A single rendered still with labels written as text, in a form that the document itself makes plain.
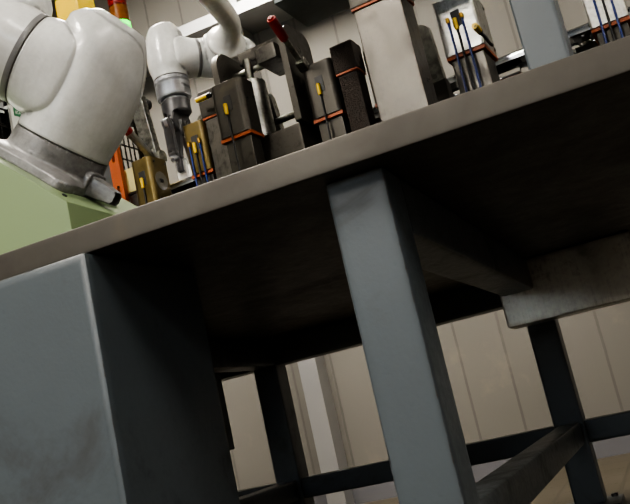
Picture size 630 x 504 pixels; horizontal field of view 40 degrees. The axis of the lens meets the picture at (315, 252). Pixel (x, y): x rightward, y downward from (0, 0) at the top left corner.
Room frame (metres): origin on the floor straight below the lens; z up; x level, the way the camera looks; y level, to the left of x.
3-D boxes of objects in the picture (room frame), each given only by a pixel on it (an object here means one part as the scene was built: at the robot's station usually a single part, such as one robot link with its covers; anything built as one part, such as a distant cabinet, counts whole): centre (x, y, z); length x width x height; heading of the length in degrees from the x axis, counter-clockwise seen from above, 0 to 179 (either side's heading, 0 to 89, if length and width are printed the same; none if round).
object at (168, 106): (2.09, 0.27, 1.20); 0.08 x 0.07 x 0.09; 155
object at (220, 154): (1.79, 0.14, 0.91); 0.07 x 0.05 x 0.42; 155
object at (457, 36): (1.59, -0.38, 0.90); 0.13 x 0.08 x 0.41; 155
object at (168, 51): (2.09, 0.25, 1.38); 0.13 x 0.11 x 0.16; 113
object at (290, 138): (1.75, 0.02, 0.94); 0.18 x 0.13 x 0.49; 65
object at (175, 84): (2.09, 0.27, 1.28); 0.09 x 0.09 x 0.06
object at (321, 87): (1.68, -0.10, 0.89); 0.12 x 0.07 x 0.38; 155
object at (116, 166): (1.99, 0.42, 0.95); 0.03 x 0.01 x 0.50; 65
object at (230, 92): (1.66, 0.10, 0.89); 0.09 x 0.08 x 0.38; 155
